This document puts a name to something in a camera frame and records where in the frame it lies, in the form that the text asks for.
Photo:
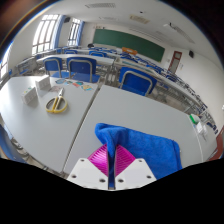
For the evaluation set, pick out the colourful flat cards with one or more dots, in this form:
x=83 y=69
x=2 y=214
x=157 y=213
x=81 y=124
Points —
x=87 y=87

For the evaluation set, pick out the orange lectern top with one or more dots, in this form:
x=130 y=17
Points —
x=129 y=50

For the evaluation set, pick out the black wall speaker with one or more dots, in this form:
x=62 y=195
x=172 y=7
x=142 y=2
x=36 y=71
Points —
x=67 y=19
x=191 y=53

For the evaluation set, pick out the narrow white-framed window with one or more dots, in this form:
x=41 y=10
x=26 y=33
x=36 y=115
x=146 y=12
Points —
x=74 y=31

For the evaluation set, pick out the large white-framed window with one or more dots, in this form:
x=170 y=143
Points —
x=45 y=33

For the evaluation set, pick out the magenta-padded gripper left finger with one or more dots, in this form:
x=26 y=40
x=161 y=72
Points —
x=98 y=160

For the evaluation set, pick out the white ceiling projector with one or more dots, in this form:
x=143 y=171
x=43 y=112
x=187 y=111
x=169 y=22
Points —
x=169 y=25

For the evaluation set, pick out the group of blue classroom chairs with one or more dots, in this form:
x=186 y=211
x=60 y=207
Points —
x=173 y=78

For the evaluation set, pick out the brown door with window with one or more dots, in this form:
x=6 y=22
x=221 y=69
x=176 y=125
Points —
x=175 y=63

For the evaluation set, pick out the blue towel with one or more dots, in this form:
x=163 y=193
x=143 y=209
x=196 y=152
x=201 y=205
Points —
x=150 y=146

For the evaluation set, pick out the small white carton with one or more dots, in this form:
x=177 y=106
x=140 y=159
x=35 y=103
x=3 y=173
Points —
x=200 y=127

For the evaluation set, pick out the blue curtain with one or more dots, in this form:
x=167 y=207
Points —
x=59 y=31

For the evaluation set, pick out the long grey classroom desk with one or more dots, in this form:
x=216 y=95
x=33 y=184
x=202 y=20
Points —
x=100 y=60
x=166 y=83

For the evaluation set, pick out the ceiling vent grille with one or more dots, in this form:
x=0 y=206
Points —
x=100 y=5

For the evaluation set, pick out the reddish brown door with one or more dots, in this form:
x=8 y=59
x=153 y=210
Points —
x=220 y=143

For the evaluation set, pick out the green chalkboard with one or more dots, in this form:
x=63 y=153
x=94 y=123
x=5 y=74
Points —
x=130 y=43

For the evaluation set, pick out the small white box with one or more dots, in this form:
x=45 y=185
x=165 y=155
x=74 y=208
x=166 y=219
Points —
x=42 y=85
x=30 y=97

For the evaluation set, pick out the square ceiling air unit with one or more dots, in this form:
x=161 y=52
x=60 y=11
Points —
x=139 y=19

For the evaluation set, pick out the blue metal-framed chair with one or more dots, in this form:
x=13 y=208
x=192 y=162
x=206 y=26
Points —
x=53 y=65
x=136 y=81
x=81 y=68

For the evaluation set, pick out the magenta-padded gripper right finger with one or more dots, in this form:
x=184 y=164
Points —
x=125 y=160

